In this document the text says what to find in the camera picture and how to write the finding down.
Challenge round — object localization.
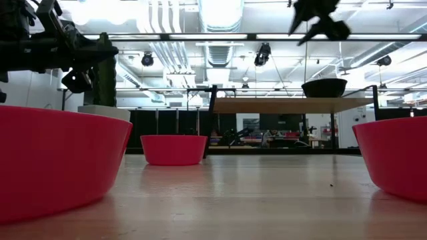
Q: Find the silver ventilation duct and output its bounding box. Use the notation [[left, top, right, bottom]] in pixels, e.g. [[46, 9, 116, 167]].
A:
[[197, 0, 246, 67]]

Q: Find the black shelf frame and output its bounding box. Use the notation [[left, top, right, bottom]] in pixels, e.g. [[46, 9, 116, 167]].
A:
[[202, 84, 381, 159]]

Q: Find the green cactus plant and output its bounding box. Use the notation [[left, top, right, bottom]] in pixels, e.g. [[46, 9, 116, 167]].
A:
[[92, 32, 117, 107]]

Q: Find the black overhead frame bar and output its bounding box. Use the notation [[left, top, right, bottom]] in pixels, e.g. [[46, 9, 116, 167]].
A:
[[83, 32, 427, 42]]

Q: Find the person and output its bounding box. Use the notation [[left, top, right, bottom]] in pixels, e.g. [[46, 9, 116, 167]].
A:
[[262, 129, 284, 148]]

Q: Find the red plastic mini bowl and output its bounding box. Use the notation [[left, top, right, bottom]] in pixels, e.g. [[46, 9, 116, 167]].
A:
[[120, 121, 133, 157], [0, 105, 131, 225], [352, 116, 427, 203], [140, 134, 208, 167]]

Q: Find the black monitor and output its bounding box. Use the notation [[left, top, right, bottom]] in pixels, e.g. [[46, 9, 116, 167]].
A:
[[259, 113, 306, 131]]

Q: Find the white hexagonal plant pot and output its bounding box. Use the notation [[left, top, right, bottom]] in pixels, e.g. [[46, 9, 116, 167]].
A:
[[77, 105, 131, 123]]

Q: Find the white LED light strip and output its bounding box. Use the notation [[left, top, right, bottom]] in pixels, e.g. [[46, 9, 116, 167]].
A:
[[256, 33, 422, 40], [168, 33, 248, 40]]

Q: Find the floral patterned ceramic bowl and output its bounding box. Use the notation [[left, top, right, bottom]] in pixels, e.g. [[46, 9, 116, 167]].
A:
[[301, 78, 348, 99]]

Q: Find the black partition panel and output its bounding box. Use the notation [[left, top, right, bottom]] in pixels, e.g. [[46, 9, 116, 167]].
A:
[[128, 109, 238, 155]]

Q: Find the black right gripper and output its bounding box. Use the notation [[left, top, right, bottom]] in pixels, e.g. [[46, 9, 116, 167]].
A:
[[288, 0, 352, 46]]

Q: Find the wooden shelf board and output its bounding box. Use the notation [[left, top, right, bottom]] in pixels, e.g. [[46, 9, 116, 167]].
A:
[[213, 97, 374, 115]]

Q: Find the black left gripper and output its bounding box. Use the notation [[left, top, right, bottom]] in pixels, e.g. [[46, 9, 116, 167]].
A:
[[35, 0, 119, 94]]

